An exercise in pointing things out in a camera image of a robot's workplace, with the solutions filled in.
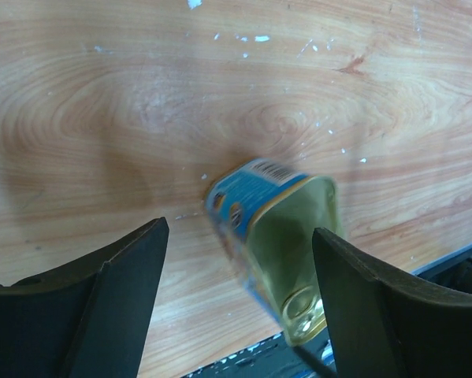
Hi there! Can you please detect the gold sardine tin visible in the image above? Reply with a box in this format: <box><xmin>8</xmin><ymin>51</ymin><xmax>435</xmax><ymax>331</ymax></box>
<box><xmin>204</xmin><ymin>157</ymin><xmax>344</xmax><ymax>347</ymax></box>

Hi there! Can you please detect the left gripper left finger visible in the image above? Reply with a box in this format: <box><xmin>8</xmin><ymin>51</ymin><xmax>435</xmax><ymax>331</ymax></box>
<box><xmin>0</xmin><ymin>218</ymin><xmax>169</xmax><ymax>377</ymax></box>

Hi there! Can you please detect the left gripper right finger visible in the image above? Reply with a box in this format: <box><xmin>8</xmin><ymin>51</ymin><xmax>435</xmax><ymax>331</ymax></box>
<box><xmin>312</xmin><ymin>228</ymin><xmax>472</xmax><ymax>377</ymax></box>

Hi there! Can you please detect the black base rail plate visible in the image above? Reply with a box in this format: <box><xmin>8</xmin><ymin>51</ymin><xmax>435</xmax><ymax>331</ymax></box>
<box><xmin>186</xmin><ymin>244</ymin><xmax>472</xmax><ymax>377</ymax></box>

